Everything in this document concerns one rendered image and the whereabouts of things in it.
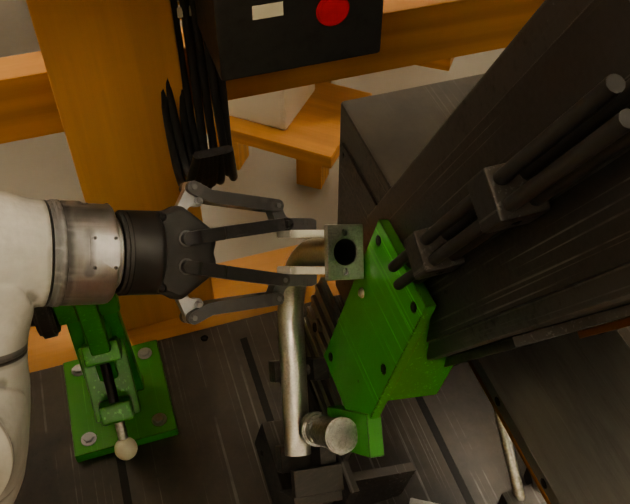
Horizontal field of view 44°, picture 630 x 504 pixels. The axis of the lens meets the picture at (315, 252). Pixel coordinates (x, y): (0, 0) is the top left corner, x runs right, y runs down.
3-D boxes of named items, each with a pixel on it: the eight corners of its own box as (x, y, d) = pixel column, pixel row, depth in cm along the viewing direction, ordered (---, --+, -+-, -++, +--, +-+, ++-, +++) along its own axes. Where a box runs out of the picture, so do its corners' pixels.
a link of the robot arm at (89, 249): (55, 195, 62) (130, 197, 64) (34, 201, 69) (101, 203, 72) (55, 311, 62) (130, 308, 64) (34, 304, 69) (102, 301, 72)
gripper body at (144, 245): (124, 304, 65) (227, 300, 70) (124, 201, 65) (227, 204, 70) (101, 299, 72) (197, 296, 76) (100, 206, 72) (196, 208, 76)
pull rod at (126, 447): (141, 460, 96) (133, 436, 91) (118, 467, 95) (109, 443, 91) (133, 422, 99) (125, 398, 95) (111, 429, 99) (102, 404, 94)
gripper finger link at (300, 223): (264, 230, 76) (263, 200, 76) (309, 230, 79) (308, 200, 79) (271, 230, 75) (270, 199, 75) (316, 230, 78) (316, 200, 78)
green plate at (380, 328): (426, 431, 85) (503, 300, 72) (357, 442, 82) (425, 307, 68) (386, 349, 92) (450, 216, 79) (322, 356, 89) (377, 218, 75)
